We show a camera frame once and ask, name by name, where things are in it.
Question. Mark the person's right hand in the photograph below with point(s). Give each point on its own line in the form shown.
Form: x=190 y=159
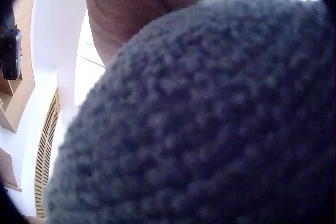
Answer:
x=126 y=6

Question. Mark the grey fleece cloth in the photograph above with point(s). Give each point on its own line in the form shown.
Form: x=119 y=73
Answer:
x=199 y=119

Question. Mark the wooden shelf unit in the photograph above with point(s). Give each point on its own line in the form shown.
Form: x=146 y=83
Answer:
x=19 y=77

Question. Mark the slatted wooden vent grille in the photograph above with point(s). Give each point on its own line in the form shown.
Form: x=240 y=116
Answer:
x=46 y=153

